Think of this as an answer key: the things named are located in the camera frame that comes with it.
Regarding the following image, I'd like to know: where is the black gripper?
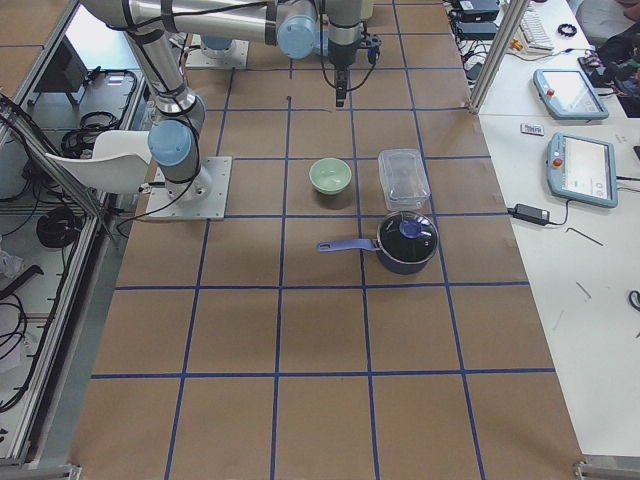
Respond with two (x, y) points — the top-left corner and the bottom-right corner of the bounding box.
(328, 40), (359, 107)

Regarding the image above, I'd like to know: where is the green bowl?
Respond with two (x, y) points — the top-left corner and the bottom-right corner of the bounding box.
(309, 157), (352, 195)

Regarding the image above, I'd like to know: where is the clear plastic food container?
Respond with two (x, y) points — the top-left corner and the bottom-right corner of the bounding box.
(378, 149), (431, 211)

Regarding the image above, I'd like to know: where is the black power brick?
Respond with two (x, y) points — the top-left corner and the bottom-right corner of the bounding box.
(455, 22), (498, 40)

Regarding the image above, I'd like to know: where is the blue pot with glass lid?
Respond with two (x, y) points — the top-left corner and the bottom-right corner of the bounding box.
(316, 211), (439, 275)

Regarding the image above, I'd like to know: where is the small printed card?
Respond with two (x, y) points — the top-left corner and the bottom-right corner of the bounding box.
(520, 123), (545, 136)

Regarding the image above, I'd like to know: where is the white keyboard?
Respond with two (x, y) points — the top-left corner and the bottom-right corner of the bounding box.
(518, 10), (555, 54)

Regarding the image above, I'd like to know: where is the black power adapter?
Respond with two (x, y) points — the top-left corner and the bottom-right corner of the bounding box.
(507, 203), (550, 226)

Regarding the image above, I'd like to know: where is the far teach pendant tablet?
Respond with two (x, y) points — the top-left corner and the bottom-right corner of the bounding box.
(532, 69), (609, 121)

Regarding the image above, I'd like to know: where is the teach pendant tablet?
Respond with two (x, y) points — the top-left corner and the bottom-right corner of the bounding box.
(532, 69), (609, 121)
(546, 133), (618, 208)

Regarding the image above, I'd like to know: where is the white plastic chair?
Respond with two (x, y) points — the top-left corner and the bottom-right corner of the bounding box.
(45, 130), (151, 194)

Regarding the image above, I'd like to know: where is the near teach pendant tablet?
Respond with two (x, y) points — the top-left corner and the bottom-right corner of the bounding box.
(546, 133), (618, 208)

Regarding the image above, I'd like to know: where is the black allen key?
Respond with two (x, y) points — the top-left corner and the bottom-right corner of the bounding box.
(565, 227), (604, 247)

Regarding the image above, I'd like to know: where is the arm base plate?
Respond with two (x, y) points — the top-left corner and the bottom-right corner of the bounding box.
(146, 156), (233, 221)
(186, 36), (249, 70)

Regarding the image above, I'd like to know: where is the aluminium frame post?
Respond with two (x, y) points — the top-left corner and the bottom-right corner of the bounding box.
(468, 0), (529, 114)

